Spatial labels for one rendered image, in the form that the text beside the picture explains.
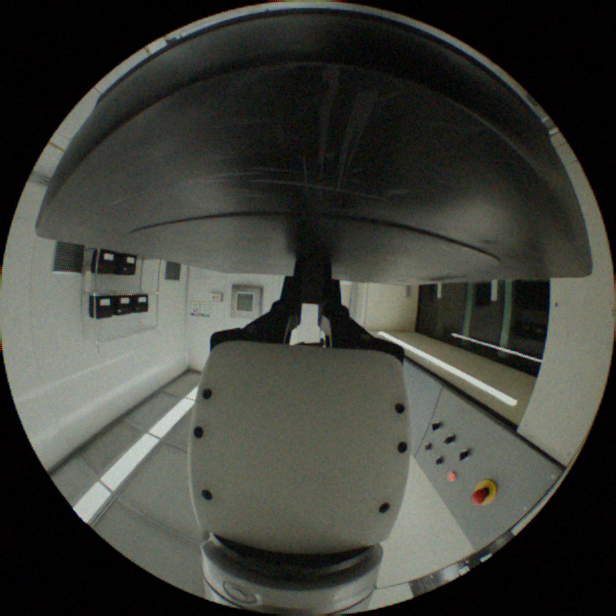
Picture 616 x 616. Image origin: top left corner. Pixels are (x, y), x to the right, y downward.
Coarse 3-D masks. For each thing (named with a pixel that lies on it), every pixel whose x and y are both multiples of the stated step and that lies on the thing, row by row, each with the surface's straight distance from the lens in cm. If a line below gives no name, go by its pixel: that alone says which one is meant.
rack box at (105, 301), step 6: (90, 300) 266; (96, 300) 251; (102, 300) 254; (108, 300) 259; (90, 306) 266; (96, 306) 251; (102, 306) 255; (108, 306) 260; (90, 312) 266; (96, 312) 251; (102, 312) 255; (108, 312) 260; (96, 318) 253; (102, 318) 257
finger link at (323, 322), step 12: (324, 264) 15; (324, 276) 13; (324, 288) 13; (336, 288) 14; (324, 300) 12; (336, 300) 13; (324, 312) 12; (324, 324) 13; (360, 336) 11; (372, 336) 12; (360, 348) 11
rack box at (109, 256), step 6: (96, 252) 266; (102, 252) 256; (108, 252) 262; (114, 252) 268; (96, 258) 262; (102, 258) 256; (108, 258) 261; (114, 258) 267; (90, 264) 274; (102, 264) 254; (108, 264) 260; (114, 264) 266; (102, 270) 256; (108, 270) 261
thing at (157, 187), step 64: (192, 64) 4; (256, 64) 3; (320, 64) 3; (384, 64) 3; (448, 64) 6; (128, 128) 4; (192, 128) 4; (256, 128) 3; (320, 128) 3; (384, 128) 3; (448, 128) 3; (512, 128) 4; (64, 192) 7; (128, 192) 6; (192, 192) 6; (256, 192) 5; (320, 192) 5; (384, 192) 5; (448, 192) 5; (512, 192) 5; (192, 256) 16; (256, 256) 14; (320, 256) 11; (384, 256) 11; (448, 256) 10; (512, 256) 10; (576, 256) 10
